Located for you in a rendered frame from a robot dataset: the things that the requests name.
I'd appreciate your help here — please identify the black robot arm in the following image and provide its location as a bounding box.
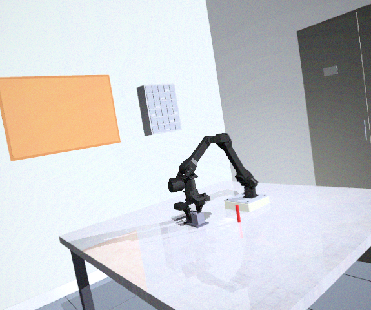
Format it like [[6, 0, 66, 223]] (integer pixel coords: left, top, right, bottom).
[[168, 133, 259, 207]]

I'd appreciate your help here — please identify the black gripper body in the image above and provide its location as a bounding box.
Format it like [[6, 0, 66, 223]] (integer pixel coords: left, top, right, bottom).
[[174, 188, 210, 211]]

